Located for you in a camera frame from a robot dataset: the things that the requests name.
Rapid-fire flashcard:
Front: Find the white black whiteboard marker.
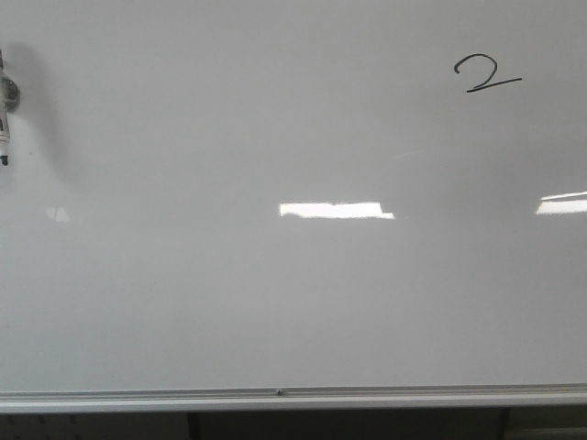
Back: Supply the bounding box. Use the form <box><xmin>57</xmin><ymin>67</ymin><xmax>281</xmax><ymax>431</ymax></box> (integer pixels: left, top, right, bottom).
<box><xmin>0</xmin><ymin>57</ymin><xmax>21</xmax><ymax>166</ymax></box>

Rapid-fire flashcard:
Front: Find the dark cabinet under whiteboard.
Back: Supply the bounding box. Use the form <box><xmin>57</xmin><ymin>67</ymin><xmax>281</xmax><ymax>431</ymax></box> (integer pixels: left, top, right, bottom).
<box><xmin>1</xmin><ymin>405</ymin><xmax>586</xmax><ymax>439</ymax></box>

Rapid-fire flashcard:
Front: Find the white whiteboard with aluminium frame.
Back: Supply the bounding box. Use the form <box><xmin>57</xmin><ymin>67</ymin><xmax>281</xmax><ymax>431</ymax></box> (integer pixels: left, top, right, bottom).
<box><xmin>1</xmin><ymin>1</ymin><xmax>586</xmax><ymax>413</ymax></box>

